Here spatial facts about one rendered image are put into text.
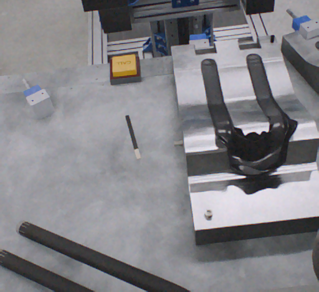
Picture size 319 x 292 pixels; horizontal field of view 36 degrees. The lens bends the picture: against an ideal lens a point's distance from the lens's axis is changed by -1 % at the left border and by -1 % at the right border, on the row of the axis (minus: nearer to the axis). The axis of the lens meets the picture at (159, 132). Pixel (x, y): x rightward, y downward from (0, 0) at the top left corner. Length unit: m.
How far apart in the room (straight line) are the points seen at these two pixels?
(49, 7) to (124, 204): 2.17
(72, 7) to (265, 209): 2.28
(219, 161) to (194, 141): 0.06
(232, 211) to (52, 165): 0.44
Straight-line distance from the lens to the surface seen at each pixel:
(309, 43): 1.31
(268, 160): 1.02
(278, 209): 0.97
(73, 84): 1.32
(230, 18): 2.46
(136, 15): 1.66
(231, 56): 1.21
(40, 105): 1.24
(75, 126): 1.22
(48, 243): 1.00
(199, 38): 1.34
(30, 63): 2.73
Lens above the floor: 1.68
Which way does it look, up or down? 49 degrees down
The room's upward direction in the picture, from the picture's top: 8 degrees counter-clockwise
